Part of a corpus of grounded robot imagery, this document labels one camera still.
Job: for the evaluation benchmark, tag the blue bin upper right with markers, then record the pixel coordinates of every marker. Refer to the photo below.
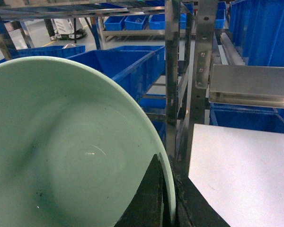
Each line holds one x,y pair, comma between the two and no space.
257,28

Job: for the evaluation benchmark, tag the blue crate with white plate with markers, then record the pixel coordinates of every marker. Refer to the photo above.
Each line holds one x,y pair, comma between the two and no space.
54,51

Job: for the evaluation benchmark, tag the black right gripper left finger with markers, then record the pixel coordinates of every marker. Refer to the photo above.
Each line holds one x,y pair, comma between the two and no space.
146,207

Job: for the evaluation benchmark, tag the stainless steel roller shelf rack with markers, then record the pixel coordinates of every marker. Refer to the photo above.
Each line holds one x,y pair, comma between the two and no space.
236,85

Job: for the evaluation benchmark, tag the green bowl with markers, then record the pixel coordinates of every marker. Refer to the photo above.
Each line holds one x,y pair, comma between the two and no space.
74,146

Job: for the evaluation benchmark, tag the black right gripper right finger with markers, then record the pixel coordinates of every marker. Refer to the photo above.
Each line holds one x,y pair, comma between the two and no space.
192,209

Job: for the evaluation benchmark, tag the large blue bin holding bowl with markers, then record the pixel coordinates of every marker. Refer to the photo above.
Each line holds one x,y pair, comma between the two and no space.
134,68

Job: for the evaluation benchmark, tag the background rack with blue bins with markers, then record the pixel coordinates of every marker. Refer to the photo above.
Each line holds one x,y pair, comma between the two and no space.
148,25

